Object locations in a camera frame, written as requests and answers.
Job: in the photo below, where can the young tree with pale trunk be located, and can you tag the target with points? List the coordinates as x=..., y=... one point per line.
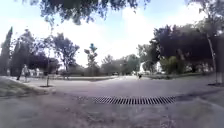
x=213, y=63

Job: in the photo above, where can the grey dirt path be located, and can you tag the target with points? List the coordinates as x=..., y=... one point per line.
x=126, y=86

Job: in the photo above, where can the leafy tree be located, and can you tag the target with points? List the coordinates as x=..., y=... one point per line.
x=65, y=50

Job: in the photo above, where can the low distant tree row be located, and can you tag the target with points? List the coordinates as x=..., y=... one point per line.
x=120, y=65

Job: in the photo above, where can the large dark tree group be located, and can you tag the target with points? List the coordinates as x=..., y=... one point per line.
x=180, y=46

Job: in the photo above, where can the group of dark trees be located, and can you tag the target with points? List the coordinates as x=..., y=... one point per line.
x=25, y=55

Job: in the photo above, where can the narrow grass strip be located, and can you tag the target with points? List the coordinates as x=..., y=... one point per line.
x=180, y=76

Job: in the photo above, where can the long metal drain grate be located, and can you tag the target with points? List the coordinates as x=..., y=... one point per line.
x=133, y=100

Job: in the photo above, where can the thin young tree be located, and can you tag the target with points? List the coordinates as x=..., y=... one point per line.
x=47, y=78

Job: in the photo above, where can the grass patch with kerb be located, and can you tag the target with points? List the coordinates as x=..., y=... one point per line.
x=13, y=88

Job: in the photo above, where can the person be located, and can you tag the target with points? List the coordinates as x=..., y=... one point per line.
x=25, y=71

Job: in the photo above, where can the overhanging tree branches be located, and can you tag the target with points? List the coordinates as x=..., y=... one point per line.
x=76, y=8

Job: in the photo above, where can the small slender tree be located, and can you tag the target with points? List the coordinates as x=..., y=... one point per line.
x=92, y=56

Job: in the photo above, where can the tall dark cypress tree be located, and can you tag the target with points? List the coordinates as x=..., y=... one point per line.
x=5, y=53

